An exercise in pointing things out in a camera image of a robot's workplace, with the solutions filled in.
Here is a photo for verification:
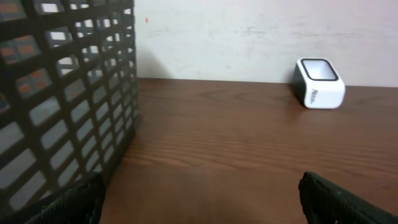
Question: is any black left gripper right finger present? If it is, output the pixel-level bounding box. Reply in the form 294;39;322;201
298;171;397;224

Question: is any dark grey plastic basket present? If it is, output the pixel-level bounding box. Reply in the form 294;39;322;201
1;0;140;217

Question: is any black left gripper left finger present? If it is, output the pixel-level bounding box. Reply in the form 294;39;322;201
25;172;106;224

